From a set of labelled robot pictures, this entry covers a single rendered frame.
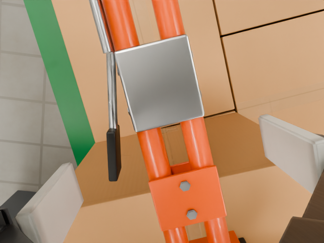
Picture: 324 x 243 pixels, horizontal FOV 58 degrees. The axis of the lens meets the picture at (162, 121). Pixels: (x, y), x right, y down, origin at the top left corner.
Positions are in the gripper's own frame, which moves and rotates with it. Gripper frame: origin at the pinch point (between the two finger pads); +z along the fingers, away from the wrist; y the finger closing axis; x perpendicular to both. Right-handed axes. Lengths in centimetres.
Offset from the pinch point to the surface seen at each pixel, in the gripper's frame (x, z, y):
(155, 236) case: -17.4, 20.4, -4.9
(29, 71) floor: 17, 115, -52
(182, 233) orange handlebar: -9.2, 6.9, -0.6
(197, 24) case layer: 14, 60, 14
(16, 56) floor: 24, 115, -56
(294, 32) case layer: 6, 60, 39
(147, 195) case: -10.9, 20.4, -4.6
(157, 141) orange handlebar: 0.0, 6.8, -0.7
